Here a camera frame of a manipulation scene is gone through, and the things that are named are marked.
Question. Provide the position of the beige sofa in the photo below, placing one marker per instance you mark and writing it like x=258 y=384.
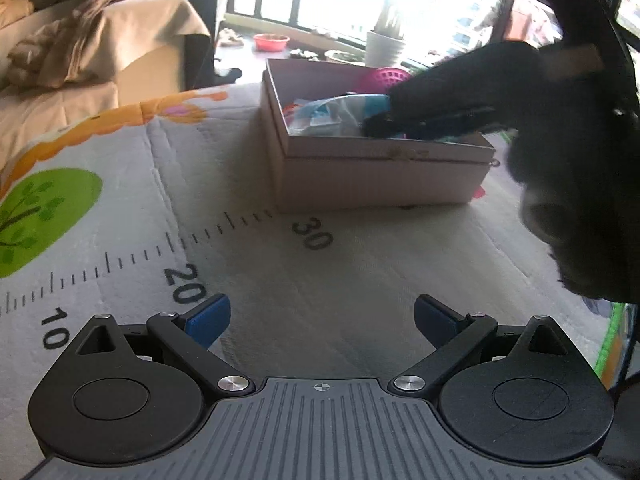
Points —
x=125 y=32

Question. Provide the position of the blue white plastic bag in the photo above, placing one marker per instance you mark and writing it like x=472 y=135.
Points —
x=338 y=116

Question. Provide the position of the brown jacket on sofa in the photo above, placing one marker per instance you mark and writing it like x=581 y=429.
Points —
x=51 y=56

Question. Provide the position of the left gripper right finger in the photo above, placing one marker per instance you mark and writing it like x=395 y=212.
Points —
x=458 y=341

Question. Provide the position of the red plastic basin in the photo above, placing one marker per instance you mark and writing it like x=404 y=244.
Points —
x=270 y=42

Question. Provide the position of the colourful ruler play mat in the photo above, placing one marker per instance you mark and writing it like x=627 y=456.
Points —
x=162 y=204

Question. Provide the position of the round planter dish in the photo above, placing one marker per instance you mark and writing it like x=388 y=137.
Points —
x=343 y=57

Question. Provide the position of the white pot bamboo plant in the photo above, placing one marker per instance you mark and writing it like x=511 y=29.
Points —
x=427 y=32

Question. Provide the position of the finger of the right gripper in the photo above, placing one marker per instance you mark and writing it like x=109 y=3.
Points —
x=448 y=125

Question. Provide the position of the pink toy net scoop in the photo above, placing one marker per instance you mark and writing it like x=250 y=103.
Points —
x=379 y=81

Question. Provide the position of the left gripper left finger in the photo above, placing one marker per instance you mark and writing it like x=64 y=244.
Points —
x=184 y=341

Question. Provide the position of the pink cardboard box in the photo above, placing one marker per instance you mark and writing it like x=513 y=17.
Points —
x=323 y=173

